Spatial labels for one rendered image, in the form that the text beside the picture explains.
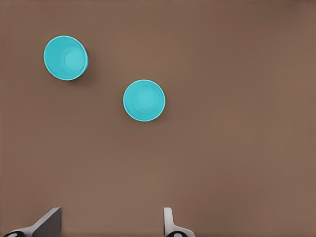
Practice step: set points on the turquoise blue bowl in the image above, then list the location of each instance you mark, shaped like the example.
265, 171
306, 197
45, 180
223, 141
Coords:
144, 100
65, 58

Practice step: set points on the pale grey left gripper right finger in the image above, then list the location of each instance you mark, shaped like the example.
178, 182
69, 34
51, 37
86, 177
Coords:
168, 222

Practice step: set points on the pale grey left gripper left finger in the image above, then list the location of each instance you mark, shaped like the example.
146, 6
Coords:
47, 223

